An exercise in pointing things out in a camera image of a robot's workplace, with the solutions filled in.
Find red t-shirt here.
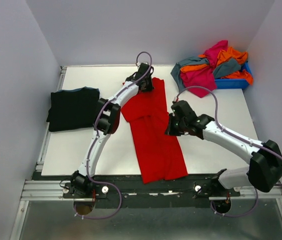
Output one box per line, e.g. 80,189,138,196
121,77,188,184

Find black t-shirt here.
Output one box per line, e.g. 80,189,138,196
46,89,100,132

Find blue t-shirt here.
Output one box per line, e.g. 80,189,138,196
57,86,99,93

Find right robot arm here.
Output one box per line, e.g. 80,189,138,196
165,100,282,196

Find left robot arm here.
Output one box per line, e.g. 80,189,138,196
70,63,154,198

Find magenta t-shirt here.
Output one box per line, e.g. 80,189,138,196
179,40,228,91

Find blue plastic bin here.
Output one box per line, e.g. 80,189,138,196
215,61,254,90

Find grey-blue t-shirt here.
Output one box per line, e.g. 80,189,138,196
171,56,241,91

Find orange t-shirt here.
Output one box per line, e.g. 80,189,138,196
180,46,254,86

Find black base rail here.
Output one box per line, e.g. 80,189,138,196
63,174,240,209

